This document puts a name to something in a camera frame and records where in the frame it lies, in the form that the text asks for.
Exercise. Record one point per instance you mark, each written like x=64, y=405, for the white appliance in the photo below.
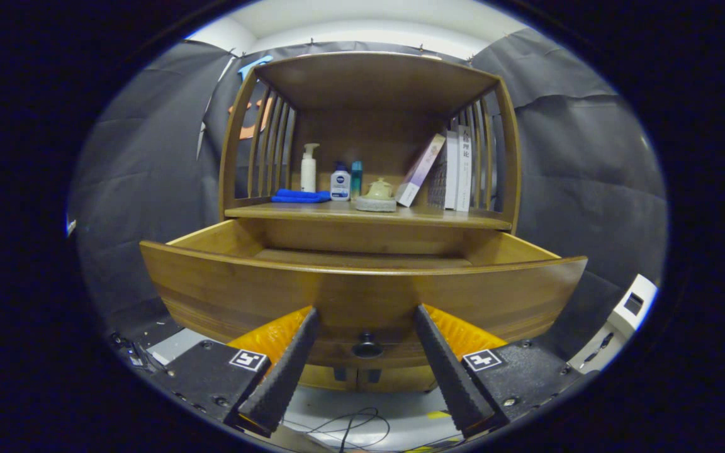
x=633, y=305

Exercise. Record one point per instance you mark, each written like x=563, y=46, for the blue folded cloth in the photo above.
x=299, y=196

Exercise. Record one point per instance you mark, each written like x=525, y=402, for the purple white leaning book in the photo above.
x=422, y=170

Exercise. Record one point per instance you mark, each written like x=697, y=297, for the black equipment pile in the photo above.
x=136, y=352

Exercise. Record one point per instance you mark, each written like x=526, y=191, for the wooden drawer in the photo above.
x=243, y=289

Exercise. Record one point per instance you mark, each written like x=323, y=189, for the grey patterned book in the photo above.
x=439, y=182

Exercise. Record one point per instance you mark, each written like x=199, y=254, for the white pump bottle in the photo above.
x=308, y=171

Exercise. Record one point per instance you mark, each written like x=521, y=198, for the teal slim bottle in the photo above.
x=356, y=179

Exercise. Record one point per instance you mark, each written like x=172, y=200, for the wooden countertop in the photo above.
x=438, y=216

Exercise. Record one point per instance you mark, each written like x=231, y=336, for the wooden cabinet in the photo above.
x=375, y=82

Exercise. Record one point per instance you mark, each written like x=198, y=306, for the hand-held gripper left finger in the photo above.
x=287, y=377

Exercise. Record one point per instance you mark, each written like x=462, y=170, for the white lotion bottle blue cap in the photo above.
x=340, y=186

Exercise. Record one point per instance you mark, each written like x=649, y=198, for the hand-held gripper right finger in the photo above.
x=450, y=377

